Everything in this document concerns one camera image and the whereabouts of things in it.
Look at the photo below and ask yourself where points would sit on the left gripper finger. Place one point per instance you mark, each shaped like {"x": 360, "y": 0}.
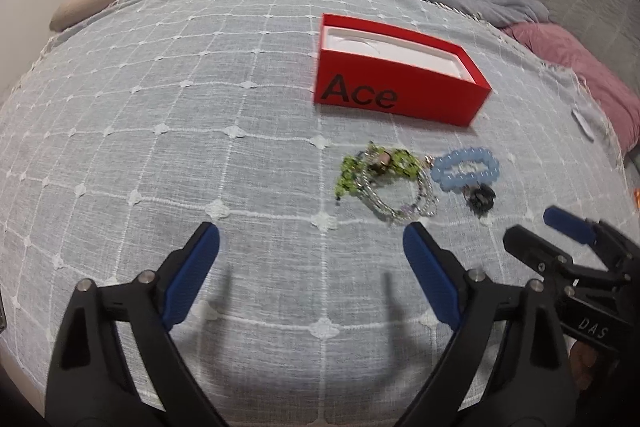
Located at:
{"x": 615, "y": 250}
{"x": 551, "y": 264}

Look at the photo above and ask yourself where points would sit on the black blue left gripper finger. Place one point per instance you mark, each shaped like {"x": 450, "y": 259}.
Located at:
{"x": 530, "y": 383}
{"x": 89, "y": 381}

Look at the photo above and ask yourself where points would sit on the pink pillow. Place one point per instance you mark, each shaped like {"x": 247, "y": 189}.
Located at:
{"x": 556, "y": 45}

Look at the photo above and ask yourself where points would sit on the red Ace box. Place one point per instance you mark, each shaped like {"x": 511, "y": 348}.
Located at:
{"x": 374, "y": 66}

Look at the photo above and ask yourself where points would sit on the grey checked bedspread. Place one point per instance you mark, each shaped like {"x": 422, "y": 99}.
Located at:
{"x": 158, "y": 115}

